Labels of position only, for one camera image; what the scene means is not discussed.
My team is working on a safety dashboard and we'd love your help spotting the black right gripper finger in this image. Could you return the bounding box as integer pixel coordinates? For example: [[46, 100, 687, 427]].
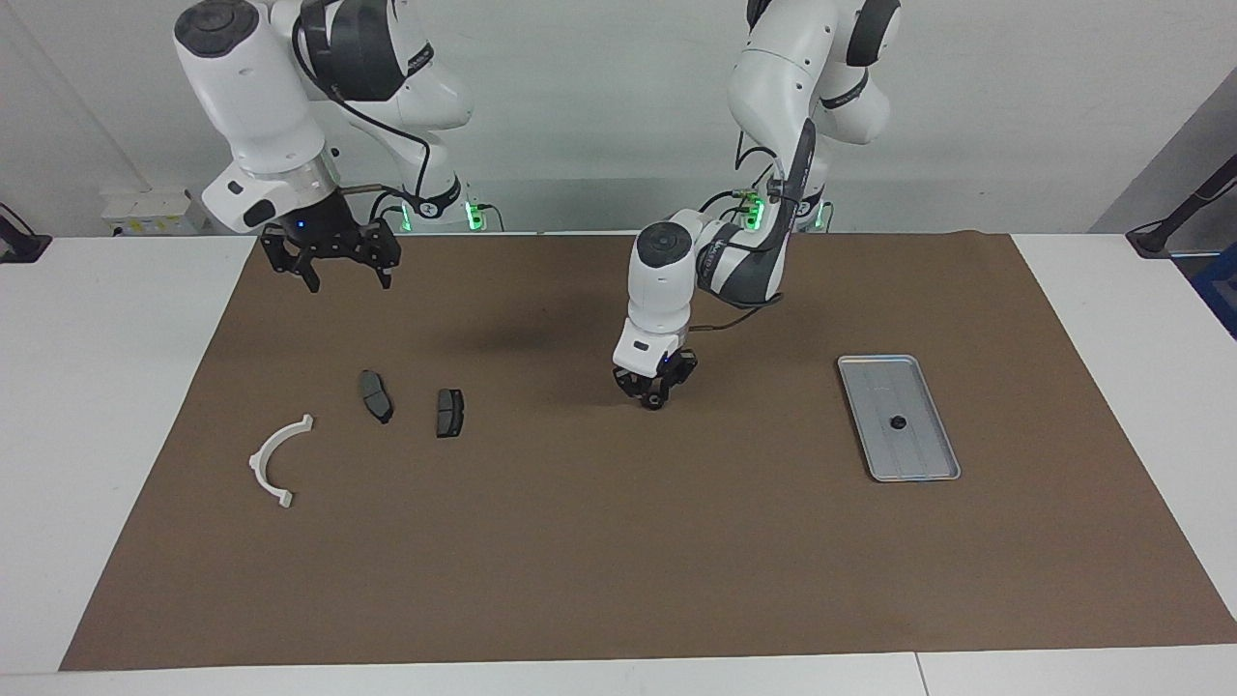
[[358, 220, 402, 289], [259, 228, 322, 293]]

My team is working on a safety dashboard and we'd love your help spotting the silver metal tray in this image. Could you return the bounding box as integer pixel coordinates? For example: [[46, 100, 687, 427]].
[[836, 354, 963, 483]]

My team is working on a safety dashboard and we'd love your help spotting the brown table mat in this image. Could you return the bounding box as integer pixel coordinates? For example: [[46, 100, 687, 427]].
[[58, 230, 1237, 673]]

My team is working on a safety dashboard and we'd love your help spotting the blue crate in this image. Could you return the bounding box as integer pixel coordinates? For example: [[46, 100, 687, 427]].
[[1187, 242, 1237, 339]]

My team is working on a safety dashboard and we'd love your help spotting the black right base cable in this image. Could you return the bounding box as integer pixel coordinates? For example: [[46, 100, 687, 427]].
[[370, 188, 417, 235]]

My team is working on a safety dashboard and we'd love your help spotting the black base cable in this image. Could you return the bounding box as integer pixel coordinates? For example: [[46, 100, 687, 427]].
[[701, 187, 774, 229], [370, 188, 417, 235]]

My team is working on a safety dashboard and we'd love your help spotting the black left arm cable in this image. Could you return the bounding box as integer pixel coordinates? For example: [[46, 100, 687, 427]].
[[688, 116, 820, 334]]

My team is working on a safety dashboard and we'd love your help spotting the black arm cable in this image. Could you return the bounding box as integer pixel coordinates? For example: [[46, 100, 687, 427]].
[[688, 116, 820, 334], [293, 0, 433, 221]]

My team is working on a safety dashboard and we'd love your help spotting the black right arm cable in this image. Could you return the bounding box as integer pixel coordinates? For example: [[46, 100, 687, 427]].
[[293, 0, 433, 221]]

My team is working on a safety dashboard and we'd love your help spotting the black left base cable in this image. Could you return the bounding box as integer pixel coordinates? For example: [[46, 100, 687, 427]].
[[701, 187, 774, 229]]

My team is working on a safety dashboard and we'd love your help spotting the white curved plastic bracket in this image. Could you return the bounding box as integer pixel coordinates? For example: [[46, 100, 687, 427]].
[[247, 414, 316, 510]]

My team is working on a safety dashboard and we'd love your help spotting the black clamp mount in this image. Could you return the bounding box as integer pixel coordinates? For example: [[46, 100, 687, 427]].
[[0, 201, 52, 264]]

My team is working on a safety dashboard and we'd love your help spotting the black camera stand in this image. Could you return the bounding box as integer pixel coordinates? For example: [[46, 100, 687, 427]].
[[1126, 150, 1237, 258]]

